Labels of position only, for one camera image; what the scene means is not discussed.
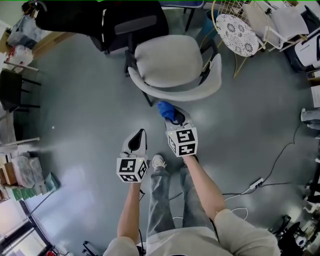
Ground grey wrapped bundle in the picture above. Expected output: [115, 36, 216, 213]
[11, 156, 46, 188]

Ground white printed sheet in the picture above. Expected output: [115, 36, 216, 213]
[309, 84, 320, 108]

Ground green patterned box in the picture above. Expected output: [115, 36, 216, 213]
[4, 186, 48, 201]

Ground teal box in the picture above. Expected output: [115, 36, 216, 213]
[44, 172, 61, 192]

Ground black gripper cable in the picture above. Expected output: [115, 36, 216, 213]
[136, 188, 148, 256]
[209, 217, 221, 242]

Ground black power cable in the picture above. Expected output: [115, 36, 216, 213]
[258, 122, 311, 188]

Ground gold wire chair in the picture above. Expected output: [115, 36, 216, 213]
[199, 0, 272, 79]

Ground dark side chair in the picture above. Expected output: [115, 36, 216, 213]
[0, 69, 42, 113]

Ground person's left white sneaker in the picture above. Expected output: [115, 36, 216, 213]
[151, 154, 167, 172]

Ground person's left forearm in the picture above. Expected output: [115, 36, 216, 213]
[116, 181, 144, 245]

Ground brown cardboard box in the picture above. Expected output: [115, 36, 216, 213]
[0, 162, 18, 186]

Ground white power strip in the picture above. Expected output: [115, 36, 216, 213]
[249, 177, 265, 189]

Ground blue cloth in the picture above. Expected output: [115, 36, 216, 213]
[156, 100, 180, 121]

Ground white cable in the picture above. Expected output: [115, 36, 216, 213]
[223, 186, 252, 221]

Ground clear plastic bag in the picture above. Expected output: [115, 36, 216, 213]
[6, 14, 41, 50]

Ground person's grey jeans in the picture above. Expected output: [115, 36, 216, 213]
[146, 166, 215, 237]

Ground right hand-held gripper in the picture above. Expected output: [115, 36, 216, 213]
[164, 106, 198, 158]

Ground black tripod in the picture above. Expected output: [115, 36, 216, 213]
[268, 214, 320, 256]

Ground grey chair seat cushion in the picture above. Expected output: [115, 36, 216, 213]
[134, 34, 204, 89]

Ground person's right forearm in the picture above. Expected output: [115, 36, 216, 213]
[183, 154, 227, 221]

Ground white and black appliance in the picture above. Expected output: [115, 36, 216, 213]
[283, 4, 320, 74]

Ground person's light shirt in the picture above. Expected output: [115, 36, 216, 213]
[102, 208, 282, 256]

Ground red and white plastic bag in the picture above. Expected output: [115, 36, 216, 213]
[5, 44, 35, 73]

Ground patterned round seat cushion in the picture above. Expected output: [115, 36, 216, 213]
[215, 13, 260, 58]

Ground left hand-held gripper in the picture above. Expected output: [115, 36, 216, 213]
[116, 128, 149, 185]

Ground black mesh office chair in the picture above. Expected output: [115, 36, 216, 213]
[34, 0, 170, 77]

